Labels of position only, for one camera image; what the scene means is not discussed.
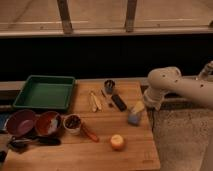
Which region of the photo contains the metal window post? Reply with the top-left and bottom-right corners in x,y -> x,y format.
124,0 -> 137,32
57,0 -> 73,34

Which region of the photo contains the orange carrot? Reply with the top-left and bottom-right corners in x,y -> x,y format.
81,123 -> 99,142

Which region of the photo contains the blue sponge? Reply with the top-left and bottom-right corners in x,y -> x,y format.
127,113 -> 141,126

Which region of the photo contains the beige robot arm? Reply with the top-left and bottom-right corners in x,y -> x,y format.
143,67 -> 213,111

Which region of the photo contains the right metal window post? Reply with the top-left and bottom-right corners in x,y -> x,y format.
124,0 -> 137,32

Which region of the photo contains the left pale peel strip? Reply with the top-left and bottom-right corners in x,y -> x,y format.
89,93 -> 98,112

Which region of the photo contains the small white cup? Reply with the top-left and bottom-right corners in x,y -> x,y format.
63,114 -> 81,135

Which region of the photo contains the green plastic tray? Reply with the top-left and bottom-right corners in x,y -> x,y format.
13,75 -> 75,111

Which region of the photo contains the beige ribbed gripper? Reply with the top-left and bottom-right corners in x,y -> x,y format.
132,87 -> 164,114

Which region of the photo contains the purple bowl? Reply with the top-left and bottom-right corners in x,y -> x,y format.
5,109 -> 36,137

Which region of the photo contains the small metal cup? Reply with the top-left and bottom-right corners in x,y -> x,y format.
104,80 -> 115,94

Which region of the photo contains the black rectangular block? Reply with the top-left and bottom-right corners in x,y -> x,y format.
111,94 -> 127,111

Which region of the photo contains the left metal window post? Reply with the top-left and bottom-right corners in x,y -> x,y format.
57,0 -> 73,34

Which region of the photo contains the black handled brush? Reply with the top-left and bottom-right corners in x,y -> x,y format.
8,136 -> 61,149

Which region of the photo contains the red bowl with white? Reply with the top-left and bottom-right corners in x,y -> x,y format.
35,111 -> 62,136

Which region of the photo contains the yellow apple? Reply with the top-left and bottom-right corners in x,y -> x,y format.
110,134 -> 125,150

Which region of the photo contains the wooden cutting board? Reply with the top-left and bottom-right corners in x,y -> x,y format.
2,81 -> 161,171

